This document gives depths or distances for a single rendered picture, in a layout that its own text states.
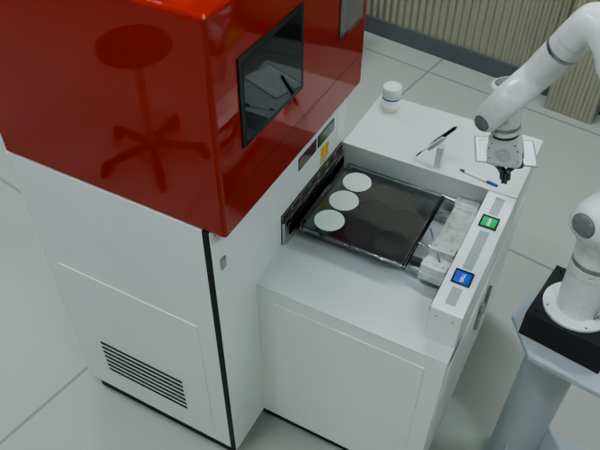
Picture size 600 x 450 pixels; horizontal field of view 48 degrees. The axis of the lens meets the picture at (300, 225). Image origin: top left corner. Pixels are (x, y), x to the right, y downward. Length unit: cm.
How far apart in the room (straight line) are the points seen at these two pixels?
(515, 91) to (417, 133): 71
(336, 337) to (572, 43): 106
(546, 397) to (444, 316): 53
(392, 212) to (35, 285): 184
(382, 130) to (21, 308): 184
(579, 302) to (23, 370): 220
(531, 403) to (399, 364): 50
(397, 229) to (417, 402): 55
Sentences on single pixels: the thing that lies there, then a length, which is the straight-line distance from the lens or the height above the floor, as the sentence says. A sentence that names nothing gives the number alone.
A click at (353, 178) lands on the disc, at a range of 237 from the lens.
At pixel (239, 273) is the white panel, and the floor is 95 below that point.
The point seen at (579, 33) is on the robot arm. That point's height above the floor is 167.
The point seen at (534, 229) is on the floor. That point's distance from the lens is 366.
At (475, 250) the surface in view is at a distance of 210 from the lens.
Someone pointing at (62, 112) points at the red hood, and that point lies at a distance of 180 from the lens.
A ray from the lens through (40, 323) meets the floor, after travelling 326.
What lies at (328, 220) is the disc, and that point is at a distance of 221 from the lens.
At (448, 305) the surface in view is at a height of 96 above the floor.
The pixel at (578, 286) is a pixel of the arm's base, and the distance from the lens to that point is 196.
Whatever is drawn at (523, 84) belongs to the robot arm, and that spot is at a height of 148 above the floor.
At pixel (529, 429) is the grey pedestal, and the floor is 37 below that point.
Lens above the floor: 243
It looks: 44 degrees down
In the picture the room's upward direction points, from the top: straight up
